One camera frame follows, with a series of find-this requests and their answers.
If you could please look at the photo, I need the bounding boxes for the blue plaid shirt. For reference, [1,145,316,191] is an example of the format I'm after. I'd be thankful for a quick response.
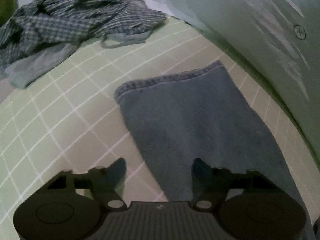
[1,0,167,72]

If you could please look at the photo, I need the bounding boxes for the light blue grey garment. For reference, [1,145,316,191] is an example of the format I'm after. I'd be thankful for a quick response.
[1,43,80,89]

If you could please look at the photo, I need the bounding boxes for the light blue carrot print quilt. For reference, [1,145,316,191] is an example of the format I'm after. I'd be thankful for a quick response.
[145,0,319,153]

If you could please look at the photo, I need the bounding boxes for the blue denim jeans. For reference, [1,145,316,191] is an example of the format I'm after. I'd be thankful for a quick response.
[114,61,315,239]

